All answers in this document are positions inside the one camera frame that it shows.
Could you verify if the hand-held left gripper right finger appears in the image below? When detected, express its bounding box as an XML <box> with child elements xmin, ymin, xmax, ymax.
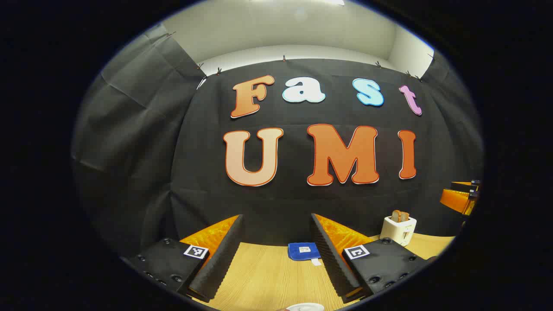
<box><xmin>310</xmin><ymin>213</ymin><xmax>437</xmax><ymax>304</ymax></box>

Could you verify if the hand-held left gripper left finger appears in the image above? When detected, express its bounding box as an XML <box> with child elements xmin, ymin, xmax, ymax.
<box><xmin>120</xmin><ymin>214</ymin><xmax>245</xmax><ymax>303</ymax></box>

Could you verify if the blue folded towel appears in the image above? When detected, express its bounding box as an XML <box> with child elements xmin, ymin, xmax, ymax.
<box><xmin>288</xmin><ymin>242</ymin><xmax>322</xmax><ymax>266</ymax></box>

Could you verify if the white toaster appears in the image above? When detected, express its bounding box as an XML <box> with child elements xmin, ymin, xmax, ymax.
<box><xmin>380</xmin><ymin>215</ymin><xmax>417</xmax><ymax>247</ymax></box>

